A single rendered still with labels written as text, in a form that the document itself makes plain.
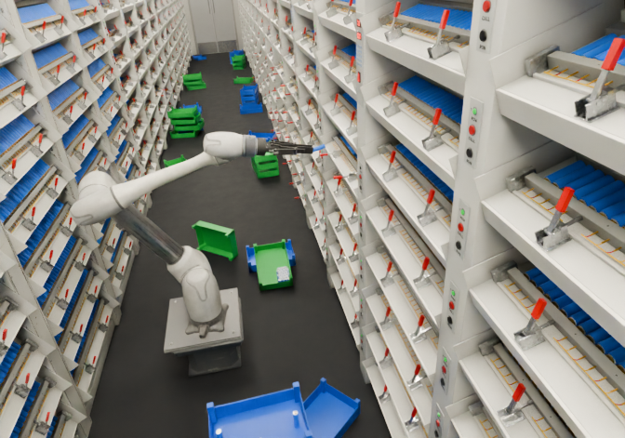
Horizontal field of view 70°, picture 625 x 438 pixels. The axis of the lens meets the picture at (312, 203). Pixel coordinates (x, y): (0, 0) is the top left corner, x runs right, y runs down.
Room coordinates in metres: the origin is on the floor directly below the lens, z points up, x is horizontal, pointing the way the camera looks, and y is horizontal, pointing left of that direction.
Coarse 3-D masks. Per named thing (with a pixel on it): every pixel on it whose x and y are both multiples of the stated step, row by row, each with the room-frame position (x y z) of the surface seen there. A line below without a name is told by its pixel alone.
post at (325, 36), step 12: (312, 0) 2.16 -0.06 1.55; (324, 36) 2.08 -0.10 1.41; (336, 36) 2.09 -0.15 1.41; (324, 72) 2.08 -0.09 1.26; (324, 84) 2.08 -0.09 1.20; (336, 84) 2.09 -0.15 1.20; (324, 120) 2.08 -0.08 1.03; (324, 132) 2.08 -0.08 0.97; (324, 156) 2.08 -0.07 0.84; (324, 168) 2.10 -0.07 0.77; (324, 180) 2.11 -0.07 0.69; (324, 204) 2.15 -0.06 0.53; (324, 216) 2.17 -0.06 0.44
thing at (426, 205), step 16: (368, 144) 1.38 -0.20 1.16; (384, 144) 1.38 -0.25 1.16; (400, 144) 1.35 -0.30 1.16; (368, 160) 1.37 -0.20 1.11; (384, 160) 1.33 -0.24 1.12; (400, 160) 1.25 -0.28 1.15; (416, 160) 1.23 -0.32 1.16; (384, 176) 1.20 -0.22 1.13; (400, 176) 1.19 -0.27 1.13; (416, 176) 1.13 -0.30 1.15; (432, 176) 1.10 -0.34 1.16; (400, 192) 1.11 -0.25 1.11; (416, 192) 1.07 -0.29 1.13; (432, 192) 0.94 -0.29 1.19; (448, 192) 1.00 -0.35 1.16; (400, 208) 1.09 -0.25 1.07; (416, 208) 1.01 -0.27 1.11; (432, 208) 0.99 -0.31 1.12; (448, 208) 0.93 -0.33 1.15; (416, 224) 0.96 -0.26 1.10; (432, 224) 0.93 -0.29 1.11; (448, 224) 0.89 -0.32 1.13; (432, 240) 0.87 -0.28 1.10; (448, 240) 0.85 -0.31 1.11
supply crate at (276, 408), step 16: (256, 400) 0.99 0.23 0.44; (272, 400) 1.00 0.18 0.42; (288, 400) 1.01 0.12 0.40; (208, 416) 0.93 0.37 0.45; (224, 416) 0.96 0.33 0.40; (240, 416) 0.96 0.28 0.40; (256, 416) 0.96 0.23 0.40; (272, 416) 0.95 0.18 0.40; (288, 416) 0.95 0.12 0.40; (304, 416) 0.92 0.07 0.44; (224, 432) 0.90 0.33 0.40; (240, 432) 0.90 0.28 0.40; (256, 432) 0.90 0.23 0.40; (272, 432) 0.89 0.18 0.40; (288, 432) 0.89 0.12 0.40; (304, 432) 0.83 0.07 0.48
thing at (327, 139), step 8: (336, 128) 2.08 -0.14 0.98; (328, 136) 2.08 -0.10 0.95; (336, 136) 2.06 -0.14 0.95; (328, 144) 2.06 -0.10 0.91; (328, 152) 1.98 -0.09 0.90; (336, 160) 1.86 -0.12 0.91; (344, 160) 1.83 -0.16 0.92; (344, 168) 1.76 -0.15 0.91; (352, 184) 1.60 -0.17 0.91; (352, 192) 1.58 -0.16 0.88
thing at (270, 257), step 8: (256, 248) 2.34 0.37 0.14; (264, 248) 2.37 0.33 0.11; (272, 248) 2.39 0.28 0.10; (280, 248) 2.39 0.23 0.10; (256, 256) 2.33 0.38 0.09; (264, 256) 2.33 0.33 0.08; (272, 256) 2.33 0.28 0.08; (280, 256) 2.33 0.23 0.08; (256, 264) 2.22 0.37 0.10; (264, 264) 2.27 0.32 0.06; (272, 264) 2.27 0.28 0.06; (280, 264) 2.27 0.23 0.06; (288, 264) 2.22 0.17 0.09; (264, 272) 2.21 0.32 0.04; (272, 272) 2.21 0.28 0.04; (264, 280) 2.16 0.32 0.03; (272, 280) 2.16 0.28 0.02; (264, 288) 2.09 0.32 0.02; (272, 288) 2.10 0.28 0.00
